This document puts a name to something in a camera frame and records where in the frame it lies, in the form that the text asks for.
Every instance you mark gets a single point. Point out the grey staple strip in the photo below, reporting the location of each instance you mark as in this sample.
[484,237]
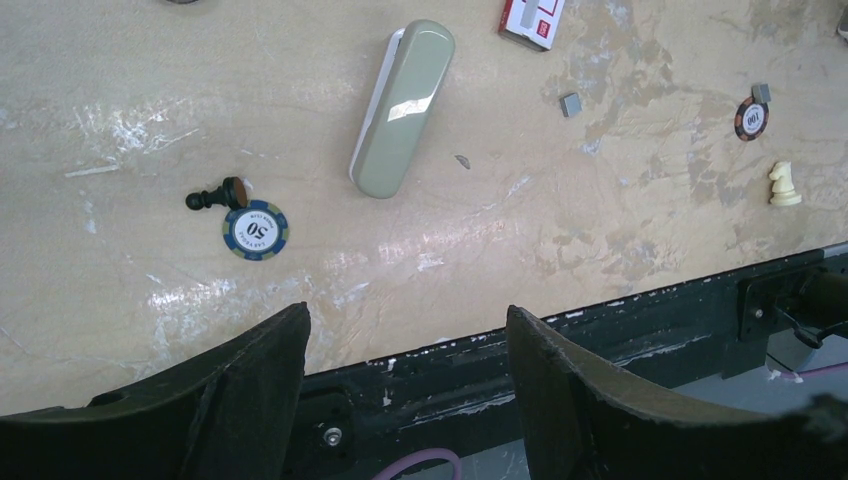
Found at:
[761,93]
[570,104]

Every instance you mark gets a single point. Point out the black chess piece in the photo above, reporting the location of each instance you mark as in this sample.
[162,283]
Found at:
[231,193]

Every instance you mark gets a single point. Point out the cream chess piece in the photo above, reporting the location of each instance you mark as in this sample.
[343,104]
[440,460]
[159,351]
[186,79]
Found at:
[783,189]

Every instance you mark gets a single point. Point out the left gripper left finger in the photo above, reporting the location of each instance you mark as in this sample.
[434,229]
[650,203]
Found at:
[224,414]

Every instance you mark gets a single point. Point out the black white poker chip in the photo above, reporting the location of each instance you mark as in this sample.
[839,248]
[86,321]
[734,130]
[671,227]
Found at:
[256,233]

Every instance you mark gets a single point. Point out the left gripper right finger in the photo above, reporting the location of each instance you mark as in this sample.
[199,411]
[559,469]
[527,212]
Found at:
[583,417]

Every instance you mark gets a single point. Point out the red staple box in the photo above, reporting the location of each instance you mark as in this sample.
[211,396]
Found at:
[532,23]

